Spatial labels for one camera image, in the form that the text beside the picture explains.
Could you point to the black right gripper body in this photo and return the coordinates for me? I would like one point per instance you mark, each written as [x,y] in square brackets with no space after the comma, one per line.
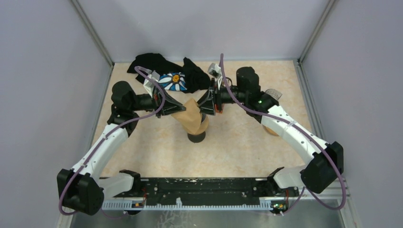
[226,96]

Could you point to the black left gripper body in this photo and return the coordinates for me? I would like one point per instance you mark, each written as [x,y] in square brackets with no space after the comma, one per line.
[144,101]

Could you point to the brown paper coffee filter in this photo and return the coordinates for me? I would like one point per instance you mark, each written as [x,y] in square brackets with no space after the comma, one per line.
[190,119]

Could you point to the orange coffee filter box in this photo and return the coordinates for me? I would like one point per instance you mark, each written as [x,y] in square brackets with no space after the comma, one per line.
[217,97]

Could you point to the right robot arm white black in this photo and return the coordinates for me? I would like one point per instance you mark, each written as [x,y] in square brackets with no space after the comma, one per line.
[323,161]

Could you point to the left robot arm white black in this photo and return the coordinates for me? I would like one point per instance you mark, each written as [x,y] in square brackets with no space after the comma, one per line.
[81,188]

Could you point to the black cloth with flower print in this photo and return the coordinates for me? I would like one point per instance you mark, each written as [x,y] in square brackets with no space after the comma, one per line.
[187,78]

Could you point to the smoky glass pitcher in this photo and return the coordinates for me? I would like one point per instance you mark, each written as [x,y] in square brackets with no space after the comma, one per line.
[274,93]

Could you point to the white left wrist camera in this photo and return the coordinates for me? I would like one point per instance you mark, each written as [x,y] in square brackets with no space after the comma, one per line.
[148,85]

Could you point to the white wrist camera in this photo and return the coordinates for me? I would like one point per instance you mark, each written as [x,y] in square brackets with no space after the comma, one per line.
[214,70]
[148,85]

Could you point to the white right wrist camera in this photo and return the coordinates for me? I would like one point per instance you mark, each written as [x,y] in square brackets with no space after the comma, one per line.
[214,70]

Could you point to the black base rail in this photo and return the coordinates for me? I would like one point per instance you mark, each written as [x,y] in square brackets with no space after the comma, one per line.
[208,191]

